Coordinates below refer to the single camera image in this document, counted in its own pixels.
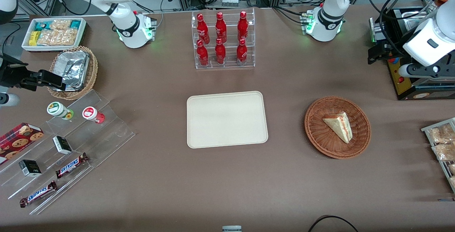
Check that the beige plastic tray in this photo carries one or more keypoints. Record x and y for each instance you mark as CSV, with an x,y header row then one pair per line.
x,y
227,120

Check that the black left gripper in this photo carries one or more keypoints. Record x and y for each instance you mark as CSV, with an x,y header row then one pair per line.
x,y
392,49

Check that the snickers chocolate bar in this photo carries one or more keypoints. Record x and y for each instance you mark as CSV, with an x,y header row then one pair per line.
x,y
71,165
38,194

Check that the grey box at table edge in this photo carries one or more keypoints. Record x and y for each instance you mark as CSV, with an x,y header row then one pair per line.
x,y
231,229

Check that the aluminium foil containers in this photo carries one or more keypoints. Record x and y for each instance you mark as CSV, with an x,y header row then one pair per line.
x,y
73,68

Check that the white rectangular snack bin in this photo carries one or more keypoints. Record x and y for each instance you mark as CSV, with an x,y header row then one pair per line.
x,y
82,29

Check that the teal snack packet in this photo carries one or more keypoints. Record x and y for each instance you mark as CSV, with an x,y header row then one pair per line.
x,y
41,26
75,24

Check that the large clear puffed snack bag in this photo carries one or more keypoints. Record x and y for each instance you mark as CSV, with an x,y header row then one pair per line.
x,y
57,37

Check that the clear acrylic bottle rack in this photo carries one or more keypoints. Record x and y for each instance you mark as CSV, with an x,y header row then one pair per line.
x,y
229,65

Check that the small clear puffed snack bag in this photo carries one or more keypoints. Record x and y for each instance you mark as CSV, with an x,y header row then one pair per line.
x,y
60,24

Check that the red tartan cookie box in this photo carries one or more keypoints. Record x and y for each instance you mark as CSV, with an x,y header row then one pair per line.
x,y
19,141

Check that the triangle sandwich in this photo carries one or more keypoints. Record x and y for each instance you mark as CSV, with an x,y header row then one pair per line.
x,y
339,125

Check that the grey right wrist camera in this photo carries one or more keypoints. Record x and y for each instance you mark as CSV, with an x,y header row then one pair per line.
x,y
9,100

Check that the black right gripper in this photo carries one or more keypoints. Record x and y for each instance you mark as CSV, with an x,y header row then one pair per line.
x,y
13,76

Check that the clear bag of fried snacks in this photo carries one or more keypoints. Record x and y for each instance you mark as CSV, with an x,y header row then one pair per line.
x,y
453,181
444,152
440,134
452,168

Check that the clear acrylic tiered stand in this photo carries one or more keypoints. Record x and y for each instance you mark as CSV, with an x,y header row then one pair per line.
x,y
110,132

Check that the steel food pan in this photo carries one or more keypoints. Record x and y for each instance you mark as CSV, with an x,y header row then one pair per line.
x,y
408,14

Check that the green lid yoghurt cup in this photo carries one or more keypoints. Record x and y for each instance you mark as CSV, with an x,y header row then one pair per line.
x,y
57,109

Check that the red cola bottle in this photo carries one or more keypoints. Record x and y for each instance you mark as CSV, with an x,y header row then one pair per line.
x,y
220,27
241,51
242,26
220,52
202,29
202,54

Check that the black hot food display case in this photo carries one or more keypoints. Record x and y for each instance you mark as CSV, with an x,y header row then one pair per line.
x,y
403,86

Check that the red lid yoghurt cup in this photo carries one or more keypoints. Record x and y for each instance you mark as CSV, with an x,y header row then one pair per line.
x,y
90,114

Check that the brown round wicker basket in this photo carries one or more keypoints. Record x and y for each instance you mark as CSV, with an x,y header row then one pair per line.
x,y
320,132

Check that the yellow snack packet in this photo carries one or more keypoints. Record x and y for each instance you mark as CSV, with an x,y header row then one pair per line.
x,y
33,38

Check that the small black box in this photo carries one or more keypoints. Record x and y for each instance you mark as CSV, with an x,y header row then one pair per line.
x,y
30,168
62,145

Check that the tan wicker basket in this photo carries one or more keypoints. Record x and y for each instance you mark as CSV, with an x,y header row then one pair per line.
x,y
93,70

